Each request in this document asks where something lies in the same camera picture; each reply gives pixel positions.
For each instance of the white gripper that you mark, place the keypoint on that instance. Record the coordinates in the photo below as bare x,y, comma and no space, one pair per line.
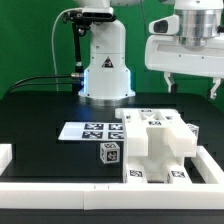
187,43

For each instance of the white chair seat part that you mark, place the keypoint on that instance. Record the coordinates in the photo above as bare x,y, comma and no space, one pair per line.
148,156

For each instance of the white marker cube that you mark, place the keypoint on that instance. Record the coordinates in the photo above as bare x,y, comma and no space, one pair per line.
194,129
109,152

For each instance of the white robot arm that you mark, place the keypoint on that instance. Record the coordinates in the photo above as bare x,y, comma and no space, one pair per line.
107,78

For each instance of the white marker cube front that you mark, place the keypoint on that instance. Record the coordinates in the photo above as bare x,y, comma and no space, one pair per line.
109,152

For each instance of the white paper marker sheet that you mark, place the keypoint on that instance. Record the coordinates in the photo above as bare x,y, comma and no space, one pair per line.
91,131

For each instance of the white front fence bar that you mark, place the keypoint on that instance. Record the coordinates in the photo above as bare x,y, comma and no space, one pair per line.
111,196

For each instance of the white left fence bar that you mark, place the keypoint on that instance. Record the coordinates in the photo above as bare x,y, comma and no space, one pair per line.
5,156

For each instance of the black camera on stand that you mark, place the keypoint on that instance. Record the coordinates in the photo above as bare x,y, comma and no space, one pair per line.
81,19

